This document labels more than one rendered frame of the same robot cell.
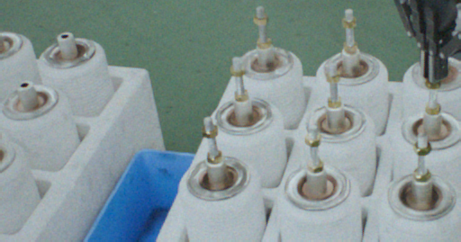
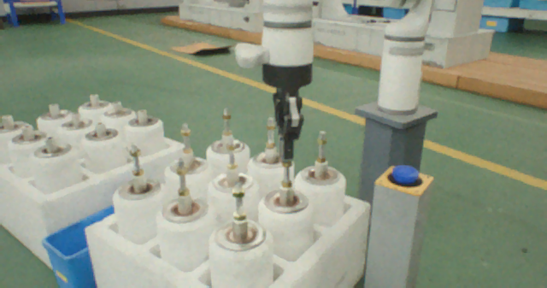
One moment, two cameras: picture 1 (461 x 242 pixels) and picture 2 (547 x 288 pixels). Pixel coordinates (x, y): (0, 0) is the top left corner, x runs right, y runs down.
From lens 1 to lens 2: 0.54 m
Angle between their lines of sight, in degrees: 23
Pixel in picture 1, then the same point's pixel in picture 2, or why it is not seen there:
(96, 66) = (150, 130)
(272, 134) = (195, 179)
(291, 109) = not seen: hidden behind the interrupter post
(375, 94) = (276, 178)
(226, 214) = (127, 209)
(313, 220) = (165, 226)
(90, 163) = (118, 176)
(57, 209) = (79, 191)
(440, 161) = (277, 220)
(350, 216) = (193, 234)
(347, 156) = (226, 202)
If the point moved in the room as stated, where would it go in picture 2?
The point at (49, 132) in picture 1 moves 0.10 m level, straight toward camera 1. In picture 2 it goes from (100, 151) to (80, 170)
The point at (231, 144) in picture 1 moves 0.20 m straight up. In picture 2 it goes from (169, 177) to (158, 75)
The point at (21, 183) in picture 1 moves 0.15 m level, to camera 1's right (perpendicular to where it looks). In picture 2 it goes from (62, 167) to (118, 179)
